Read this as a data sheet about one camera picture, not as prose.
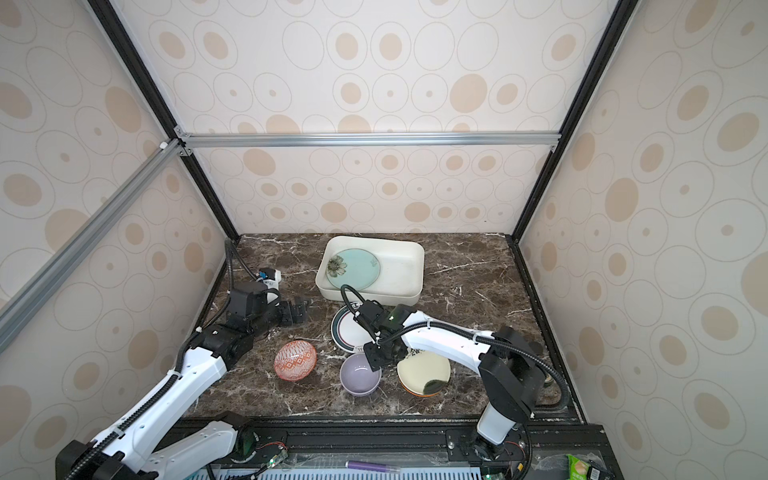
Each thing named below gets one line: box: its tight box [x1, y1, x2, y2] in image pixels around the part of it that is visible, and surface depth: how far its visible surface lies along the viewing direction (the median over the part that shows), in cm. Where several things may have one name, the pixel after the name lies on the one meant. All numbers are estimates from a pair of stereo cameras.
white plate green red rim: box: [331, 304, 374, 354], surface depth 94 cm
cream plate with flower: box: [397, 351, 451, 396], surface depth 84 cm
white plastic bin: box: [315, 235, 425, 305], surface depth 111 cm
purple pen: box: [346, 460, 401, 472], surface depth 72 cm
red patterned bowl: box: [274, 340, 317, 382], surface depth 87 cm
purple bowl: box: [340, 353, 382, 397], surface depth 85 cm
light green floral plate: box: [326, 248, 381, 291], surface depth 111 cm
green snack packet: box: [566, 454, 602, 480], surface depth 71 cm
